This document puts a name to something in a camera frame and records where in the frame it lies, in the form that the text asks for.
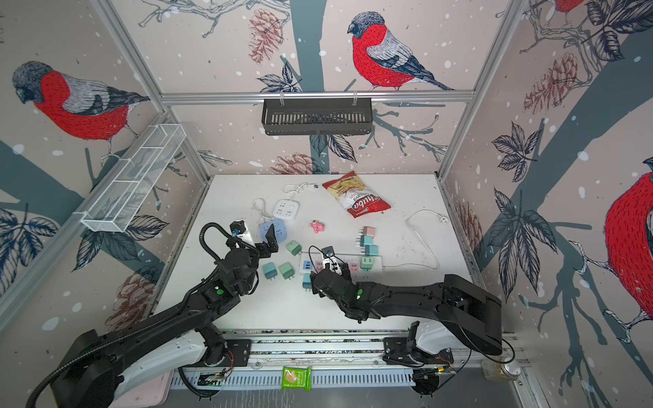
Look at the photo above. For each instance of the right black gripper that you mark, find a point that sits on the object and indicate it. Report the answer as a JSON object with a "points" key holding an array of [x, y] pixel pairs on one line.
{"points": [[315, 276]]}

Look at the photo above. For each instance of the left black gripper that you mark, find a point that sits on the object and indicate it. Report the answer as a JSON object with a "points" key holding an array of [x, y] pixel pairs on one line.
{"points": [[271, 240]]}

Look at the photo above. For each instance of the light green charger plug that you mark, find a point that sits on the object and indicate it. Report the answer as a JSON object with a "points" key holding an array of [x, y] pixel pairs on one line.
{"points": [[366, 263]]}

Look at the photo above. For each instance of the white multicolour power strip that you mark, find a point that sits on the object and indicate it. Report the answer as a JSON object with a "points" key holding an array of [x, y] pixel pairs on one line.
{"points": [[309, 263]]}

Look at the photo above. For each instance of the teal charger plug front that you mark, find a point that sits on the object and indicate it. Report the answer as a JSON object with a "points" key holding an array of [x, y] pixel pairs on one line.
{"points": [[306, 282]]}

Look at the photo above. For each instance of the teal charger plug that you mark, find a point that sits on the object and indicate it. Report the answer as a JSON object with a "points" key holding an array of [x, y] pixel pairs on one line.
{"points": [[270, 271], [371, 250], [306, 282], [365, 241]]}

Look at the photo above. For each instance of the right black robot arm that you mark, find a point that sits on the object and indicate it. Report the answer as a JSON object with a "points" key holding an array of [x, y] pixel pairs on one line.
{"points": [[471, 314]]}

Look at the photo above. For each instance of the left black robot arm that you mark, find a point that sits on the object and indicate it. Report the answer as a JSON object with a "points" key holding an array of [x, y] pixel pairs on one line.
{"points": [[98, 369]]}

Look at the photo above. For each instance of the teal charger plug lower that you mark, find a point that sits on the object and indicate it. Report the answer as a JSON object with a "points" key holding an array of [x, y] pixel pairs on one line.
{"points": [[371, 250]]}

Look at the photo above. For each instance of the teal charger plug upper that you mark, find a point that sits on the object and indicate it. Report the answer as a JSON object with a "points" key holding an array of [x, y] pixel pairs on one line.
{"points": [[365, 241]]}

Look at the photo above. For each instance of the green charger plug centre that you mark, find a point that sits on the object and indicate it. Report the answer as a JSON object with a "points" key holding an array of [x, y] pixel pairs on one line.
{"points": [[294, 248]]}

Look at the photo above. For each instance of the teal charger plug left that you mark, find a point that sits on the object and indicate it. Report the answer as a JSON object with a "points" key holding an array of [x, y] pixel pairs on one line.
{"points": [[270, 271]]}

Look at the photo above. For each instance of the pink usb charger plug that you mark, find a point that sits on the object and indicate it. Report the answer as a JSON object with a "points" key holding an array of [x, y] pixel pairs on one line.
{"points": [[369, 232]]}

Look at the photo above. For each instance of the green charger plug left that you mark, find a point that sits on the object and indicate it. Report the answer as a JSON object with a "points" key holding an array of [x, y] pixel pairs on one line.
{"points": [[287, 271]]}

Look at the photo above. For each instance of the blue square socket cube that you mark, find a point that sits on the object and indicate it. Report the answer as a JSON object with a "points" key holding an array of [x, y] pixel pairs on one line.
{"points": [[278, 226]]}

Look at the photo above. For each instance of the white square socket cube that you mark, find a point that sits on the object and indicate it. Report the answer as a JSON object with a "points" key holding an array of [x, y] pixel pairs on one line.
{"points": [[286, 209]]}

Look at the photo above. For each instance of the pink pig toy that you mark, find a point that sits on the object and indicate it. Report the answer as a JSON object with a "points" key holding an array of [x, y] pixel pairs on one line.
{"points": [[317, 226]]}

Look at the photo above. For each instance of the red white chips bag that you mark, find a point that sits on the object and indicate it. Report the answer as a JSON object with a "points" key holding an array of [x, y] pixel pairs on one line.
{"points": [[355, 196]]}

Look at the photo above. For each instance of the green snack packet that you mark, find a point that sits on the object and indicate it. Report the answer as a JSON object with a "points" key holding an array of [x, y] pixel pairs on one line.
{"points": [[297, 378]]}

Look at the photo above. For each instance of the glass jar with lid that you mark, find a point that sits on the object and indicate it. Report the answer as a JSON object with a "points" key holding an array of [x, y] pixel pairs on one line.
{"points": [[500, 371]]}

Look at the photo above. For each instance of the pink tray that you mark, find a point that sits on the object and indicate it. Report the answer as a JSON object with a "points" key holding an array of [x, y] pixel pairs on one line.
{"points": [[146, 395]]}

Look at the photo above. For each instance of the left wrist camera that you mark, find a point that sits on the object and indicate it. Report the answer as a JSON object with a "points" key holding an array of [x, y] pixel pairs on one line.
{"points": [[240, 229]]}

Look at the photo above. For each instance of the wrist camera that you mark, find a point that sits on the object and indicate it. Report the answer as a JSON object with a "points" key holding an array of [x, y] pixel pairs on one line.
{"points": [[330, 255], [240, 229]]}

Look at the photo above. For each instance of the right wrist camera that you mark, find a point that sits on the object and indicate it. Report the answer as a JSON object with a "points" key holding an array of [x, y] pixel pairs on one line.
{"points": [[330, 255]]}

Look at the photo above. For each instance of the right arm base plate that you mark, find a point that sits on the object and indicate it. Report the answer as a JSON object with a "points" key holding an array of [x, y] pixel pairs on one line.
{"points": [[401, 351]]}

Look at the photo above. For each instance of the black hanging wire basket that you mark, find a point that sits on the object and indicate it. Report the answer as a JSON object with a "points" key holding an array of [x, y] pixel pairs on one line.
{"points": [[343, 116]]}

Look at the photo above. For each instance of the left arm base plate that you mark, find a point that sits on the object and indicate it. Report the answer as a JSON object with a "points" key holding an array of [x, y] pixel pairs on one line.
{"points": [[228, 353]]}

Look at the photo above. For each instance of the white mesh wall shelf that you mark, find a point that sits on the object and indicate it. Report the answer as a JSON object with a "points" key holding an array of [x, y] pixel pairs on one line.
{"points": [[119, 203]]}

